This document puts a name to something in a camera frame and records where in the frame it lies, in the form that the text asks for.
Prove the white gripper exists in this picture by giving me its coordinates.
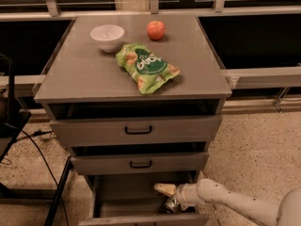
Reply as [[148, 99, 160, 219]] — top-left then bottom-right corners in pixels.
[[154, 183, 198, 211]]

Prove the silver 7up can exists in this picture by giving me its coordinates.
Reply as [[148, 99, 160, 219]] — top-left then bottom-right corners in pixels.
[[165, 197, 182, 214]]

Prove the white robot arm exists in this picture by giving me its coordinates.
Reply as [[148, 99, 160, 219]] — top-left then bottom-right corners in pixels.
[[154, 178, 301, 226]]

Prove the grey middle drawer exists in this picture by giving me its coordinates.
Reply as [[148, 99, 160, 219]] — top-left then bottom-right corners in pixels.
[[71, 152, 209, 175]]

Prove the grey drawer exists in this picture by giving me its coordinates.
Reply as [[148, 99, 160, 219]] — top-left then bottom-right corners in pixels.
[[50, 115, 222, 147], [78, 171, 209, 226], [71, 152, 209, 175]]

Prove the grey bottom drawer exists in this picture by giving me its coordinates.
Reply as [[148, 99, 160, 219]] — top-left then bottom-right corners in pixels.
[[78, 171, 209, 226]]

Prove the grey top drawer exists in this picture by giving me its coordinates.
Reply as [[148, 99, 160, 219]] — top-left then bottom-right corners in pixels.
[[50, 115, 222, 147]]

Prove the grey drawer cabinet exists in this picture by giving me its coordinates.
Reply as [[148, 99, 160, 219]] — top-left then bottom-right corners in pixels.
[[33, 13, 232, 181]]

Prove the green snack bag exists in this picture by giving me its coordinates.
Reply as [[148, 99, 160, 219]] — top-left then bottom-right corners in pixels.
[[116, 42, 180, 95]]

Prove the metal window railing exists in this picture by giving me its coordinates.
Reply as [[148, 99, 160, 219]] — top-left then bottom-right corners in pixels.
[[0, 0, 301, 105]]

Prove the red apple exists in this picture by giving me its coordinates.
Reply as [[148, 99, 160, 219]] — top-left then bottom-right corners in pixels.
[[147, 21, 166, 40]]

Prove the white ceramic bowl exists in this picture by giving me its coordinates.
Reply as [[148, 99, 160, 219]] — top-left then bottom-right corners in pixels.
[[90, 24, 125, 53]]

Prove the black cable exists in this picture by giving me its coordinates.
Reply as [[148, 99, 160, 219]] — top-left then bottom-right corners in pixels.
[[3, 122, 70, 226]]

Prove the black stand frame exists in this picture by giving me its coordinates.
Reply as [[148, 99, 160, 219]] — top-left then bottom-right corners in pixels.
[[0, 54, 71, 226]]

